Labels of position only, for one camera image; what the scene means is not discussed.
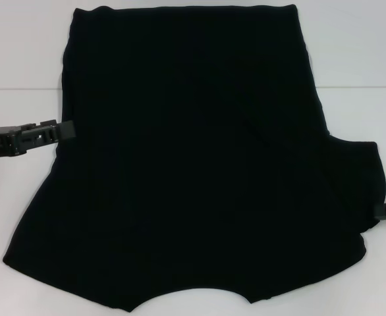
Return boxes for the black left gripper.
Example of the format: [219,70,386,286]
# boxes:
[0,120,78,162]

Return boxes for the black shirt with FREE print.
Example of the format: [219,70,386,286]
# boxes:
[1,3,386,313]

